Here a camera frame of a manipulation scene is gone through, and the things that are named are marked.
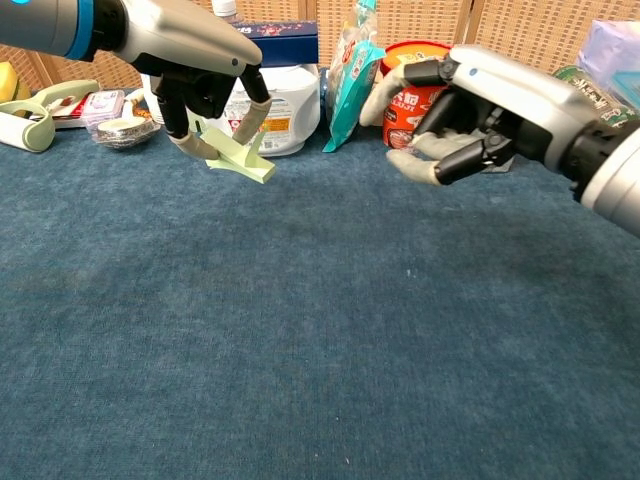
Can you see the stack of white paper cups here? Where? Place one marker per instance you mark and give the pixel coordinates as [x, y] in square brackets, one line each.
[150, 100]

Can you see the small clear purple box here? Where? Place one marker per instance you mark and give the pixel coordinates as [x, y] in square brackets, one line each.
[102, 107]

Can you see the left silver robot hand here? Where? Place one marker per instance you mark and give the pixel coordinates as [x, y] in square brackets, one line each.
[190, 35]

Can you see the white laundry pod tub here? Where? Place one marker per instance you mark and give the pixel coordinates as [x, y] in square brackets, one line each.
[295, 110]

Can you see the blue felt tablecloth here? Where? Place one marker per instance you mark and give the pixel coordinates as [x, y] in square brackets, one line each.
[320, 325]

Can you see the light green sticky note pad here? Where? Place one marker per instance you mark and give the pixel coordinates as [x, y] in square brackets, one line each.
[250, 167]

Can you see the red instant noodle cup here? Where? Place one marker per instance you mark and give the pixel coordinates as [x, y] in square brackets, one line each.
[415, 52]

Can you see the teal snack bag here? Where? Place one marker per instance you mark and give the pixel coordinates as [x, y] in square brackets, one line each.
[352, 85]

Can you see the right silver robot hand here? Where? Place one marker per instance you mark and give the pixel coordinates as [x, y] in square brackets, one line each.
[515, 95]

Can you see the wicker folding screen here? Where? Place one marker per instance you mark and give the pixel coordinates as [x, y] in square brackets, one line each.
[525, 25]

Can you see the blue white tissue pack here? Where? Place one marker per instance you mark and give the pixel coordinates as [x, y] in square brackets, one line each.
[610, 47]

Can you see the clear jar of foil cups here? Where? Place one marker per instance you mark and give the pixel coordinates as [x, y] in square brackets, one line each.
[125, 132]

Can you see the green tea bottle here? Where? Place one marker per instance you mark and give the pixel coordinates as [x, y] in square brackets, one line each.
[595, 90]

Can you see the navy blue long box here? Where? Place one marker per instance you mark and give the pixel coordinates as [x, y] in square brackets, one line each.
[290, 45]

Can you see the white and red box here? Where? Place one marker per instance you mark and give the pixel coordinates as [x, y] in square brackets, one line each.
[67, 109]

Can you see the clear water bottle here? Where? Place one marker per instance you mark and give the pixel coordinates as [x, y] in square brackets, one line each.
[225, 9]

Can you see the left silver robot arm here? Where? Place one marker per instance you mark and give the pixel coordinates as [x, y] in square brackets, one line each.
[40, 22]

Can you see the small brown orange item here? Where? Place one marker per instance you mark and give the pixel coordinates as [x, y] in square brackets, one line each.
[142, 114]

